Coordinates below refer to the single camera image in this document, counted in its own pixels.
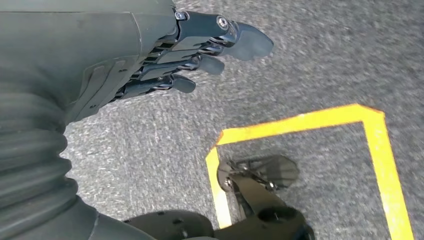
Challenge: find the yellow floor tape square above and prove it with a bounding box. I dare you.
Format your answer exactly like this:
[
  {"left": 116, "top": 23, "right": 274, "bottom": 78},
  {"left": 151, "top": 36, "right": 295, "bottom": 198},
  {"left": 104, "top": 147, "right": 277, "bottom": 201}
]
[{"left": 205, "top": 103, "right": 415, "bottom": 240}]

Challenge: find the black robot foot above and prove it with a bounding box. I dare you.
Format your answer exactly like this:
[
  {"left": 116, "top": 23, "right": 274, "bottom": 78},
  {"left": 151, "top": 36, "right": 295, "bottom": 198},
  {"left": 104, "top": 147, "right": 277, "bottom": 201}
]
[{"left": 216, "top": 154, "right": 301, "bottom": 194}]

